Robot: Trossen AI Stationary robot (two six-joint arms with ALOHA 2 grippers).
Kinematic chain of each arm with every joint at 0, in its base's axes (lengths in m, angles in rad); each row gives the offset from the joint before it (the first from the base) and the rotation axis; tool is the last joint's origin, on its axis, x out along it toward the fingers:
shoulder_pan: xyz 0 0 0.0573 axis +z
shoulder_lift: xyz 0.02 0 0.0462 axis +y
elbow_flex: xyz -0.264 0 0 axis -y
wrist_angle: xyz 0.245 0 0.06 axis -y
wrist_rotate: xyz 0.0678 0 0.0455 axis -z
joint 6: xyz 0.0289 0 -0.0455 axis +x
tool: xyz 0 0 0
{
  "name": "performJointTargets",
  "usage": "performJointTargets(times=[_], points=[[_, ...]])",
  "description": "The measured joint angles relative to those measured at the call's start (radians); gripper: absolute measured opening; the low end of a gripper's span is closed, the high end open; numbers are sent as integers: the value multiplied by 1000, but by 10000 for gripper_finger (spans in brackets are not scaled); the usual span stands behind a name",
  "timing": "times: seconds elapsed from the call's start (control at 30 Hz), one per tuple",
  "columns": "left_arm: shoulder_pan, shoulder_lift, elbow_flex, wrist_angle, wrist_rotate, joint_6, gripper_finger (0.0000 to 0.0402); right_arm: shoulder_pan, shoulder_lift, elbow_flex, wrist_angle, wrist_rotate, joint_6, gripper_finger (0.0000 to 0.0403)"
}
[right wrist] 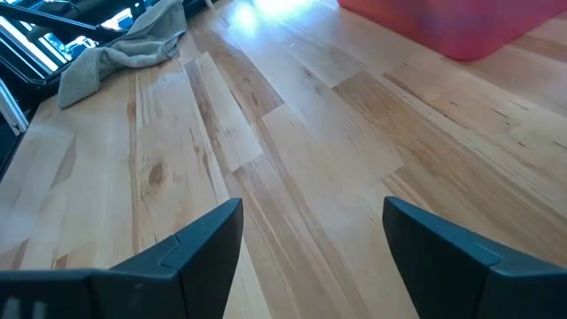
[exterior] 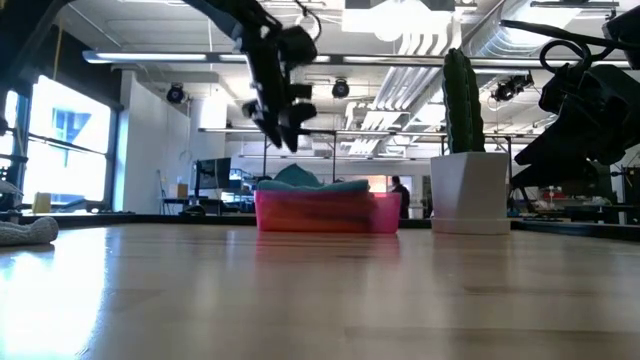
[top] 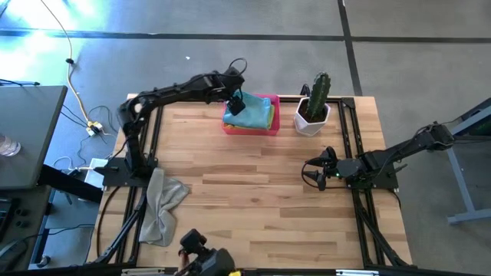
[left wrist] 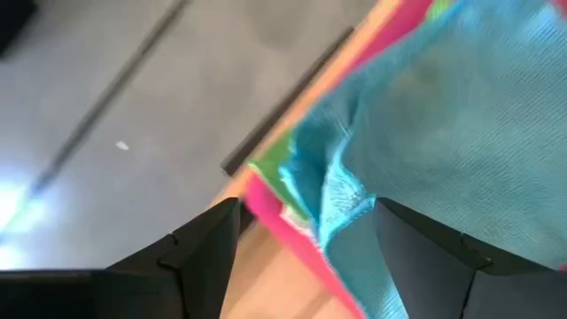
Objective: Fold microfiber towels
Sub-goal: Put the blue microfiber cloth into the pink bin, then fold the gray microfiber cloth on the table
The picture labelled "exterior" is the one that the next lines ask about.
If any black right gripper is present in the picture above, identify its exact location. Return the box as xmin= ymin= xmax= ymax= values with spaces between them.
xmin=509 ymin=63 xmax=640 ymax=191

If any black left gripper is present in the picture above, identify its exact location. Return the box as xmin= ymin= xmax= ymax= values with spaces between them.
xmin=240 ymin=27 xmax=319 ymax=154

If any light blue microfiber towel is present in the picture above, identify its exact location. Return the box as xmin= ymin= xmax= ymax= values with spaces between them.
xmin=256 ymin=163 xmax=371 ymax=194

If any grey microfiber towel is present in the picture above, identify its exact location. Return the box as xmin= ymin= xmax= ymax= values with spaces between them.
xmin=0 ymin=215 xmax=60 ymax=247

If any black computer monitor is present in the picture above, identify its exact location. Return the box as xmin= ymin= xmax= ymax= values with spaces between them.
xmin=194 ymin=157 xmax=233 ymax=192

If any black track spotlight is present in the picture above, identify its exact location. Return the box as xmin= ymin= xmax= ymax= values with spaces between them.
xmin=491 ymin=71 xmax=536 ymax=104

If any white faceted plant pot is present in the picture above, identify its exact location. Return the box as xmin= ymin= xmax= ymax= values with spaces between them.
xmin=429 ymin=151 xmax=512 ymax=236

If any pink plastic bin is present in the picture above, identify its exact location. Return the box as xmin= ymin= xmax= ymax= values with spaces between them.
xmin=253 ymin=189 xmax=403 ymax=235

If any person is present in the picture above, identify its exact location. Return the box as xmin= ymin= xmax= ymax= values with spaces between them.
xmin=389 ymin=175 xmax=412 ymax=220

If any long ceiling light strip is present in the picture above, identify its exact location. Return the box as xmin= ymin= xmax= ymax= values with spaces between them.
xmin=82 ymin=49 xmax=631 ymax=70

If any bright window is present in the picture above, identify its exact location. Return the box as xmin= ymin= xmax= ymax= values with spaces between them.
xmin=22 ymin=74 xmax=114 ymax=202

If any black metal stand frame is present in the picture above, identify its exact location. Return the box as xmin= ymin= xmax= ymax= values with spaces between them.
xmin=261 ymin=128 xmax=338 ymax=184

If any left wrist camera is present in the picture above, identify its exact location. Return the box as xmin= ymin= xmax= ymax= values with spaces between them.
xmin=276 ymin=25 xmax=319 ymax=69

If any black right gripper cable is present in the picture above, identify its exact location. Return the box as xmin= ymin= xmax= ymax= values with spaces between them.
xmin=499 ymin=18 xmax=634 ymax=75

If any silver ceiling duct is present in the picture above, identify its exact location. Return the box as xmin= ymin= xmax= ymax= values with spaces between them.
xmin=462 ymin=0 xmax=571 ymax=57

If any black aluminium table frame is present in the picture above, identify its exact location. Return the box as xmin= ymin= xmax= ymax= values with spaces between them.
xmin=17 ymin=212 xmax=640 ymax=242

